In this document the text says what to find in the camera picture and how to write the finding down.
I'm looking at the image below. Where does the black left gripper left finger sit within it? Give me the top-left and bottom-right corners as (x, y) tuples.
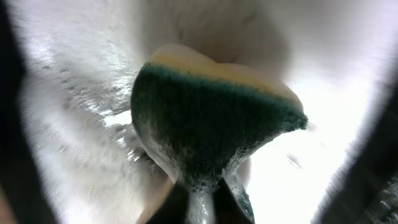
(146, 182), (190, 224)

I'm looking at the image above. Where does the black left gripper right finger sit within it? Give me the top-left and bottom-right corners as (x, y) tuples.
(213, 179), (252, 224)

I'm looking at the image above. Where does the green yellow sponge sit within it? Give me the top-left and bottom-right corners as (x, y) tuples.
(131, 44), (308, 223)

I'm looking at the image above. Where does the black rectangular soap tray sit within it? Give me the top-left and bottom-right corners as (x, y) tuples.
(6, 1), (397, 223)

